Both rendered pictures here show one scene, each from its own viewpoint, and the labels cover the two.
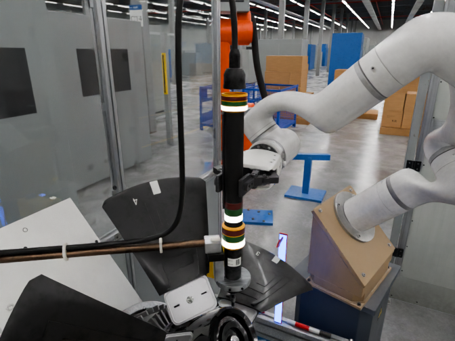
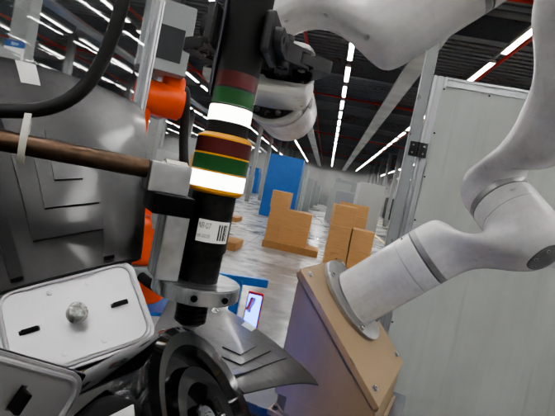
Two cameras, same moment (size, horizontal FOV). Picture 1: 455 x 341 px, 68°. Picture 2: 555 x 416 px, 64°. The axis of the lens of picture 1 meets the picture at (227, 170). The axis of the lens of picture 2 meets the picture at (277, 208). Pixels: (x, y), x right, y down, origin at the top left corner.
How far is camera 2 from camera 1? 39 cm
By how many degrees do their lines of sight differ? 25
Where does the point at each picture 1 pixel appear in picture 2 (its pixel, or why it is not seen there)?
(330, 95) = not seen: outside the picture
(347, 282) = (348, 404)
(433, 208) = (410, 343)
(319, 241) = (303, 329)
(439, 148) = (490, 182)
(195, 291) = (95, 297)
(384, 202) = (407, 267)
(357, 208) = (362, 280)
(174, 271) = (41, 241)
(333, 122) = (405, 35)
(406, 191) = (443, 246)
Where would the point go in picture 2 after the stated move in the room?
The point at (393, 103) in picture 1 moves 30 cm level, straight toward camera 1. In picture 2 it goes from (338, 238) to (338, 239)
